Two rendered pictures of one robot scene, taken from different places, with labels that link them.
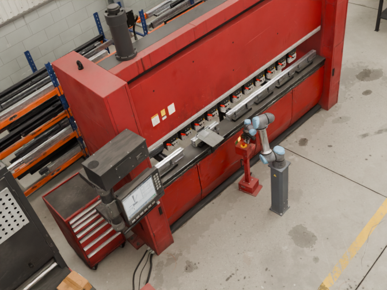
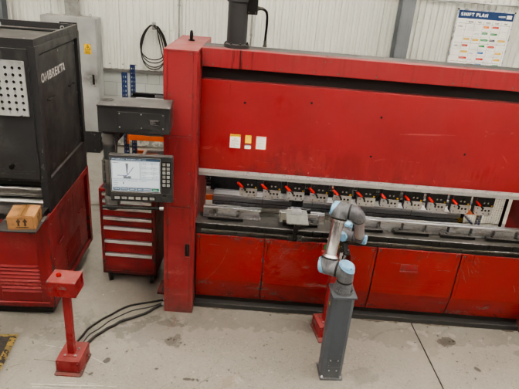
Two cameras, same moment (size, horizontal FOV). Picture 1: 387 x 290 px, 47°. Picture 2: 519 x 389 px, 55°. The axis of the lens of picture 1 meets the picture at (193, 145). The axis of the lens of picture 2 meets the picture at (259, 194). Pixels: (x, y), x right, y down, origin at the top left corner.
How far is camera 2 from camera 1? 2.61 m
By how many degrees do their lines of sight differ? 35
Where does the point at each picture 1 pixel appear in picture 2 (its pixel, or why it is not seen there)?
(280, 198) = (326, 348)
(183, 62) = (297, 95)
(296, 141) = (438, 335)
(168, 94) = (262, 120)
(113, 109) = (171, 71)
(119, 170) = (122, 118)
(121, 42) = (231, 25)
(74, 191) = not seen: hidden behind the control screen
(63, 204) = not seen: hidden behind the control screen
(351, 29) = not seen: outside the picture
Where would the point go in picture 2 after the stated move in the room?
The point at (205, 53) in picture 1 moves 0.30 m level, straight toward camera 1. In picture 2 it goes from (334, 105) to (311, 110)
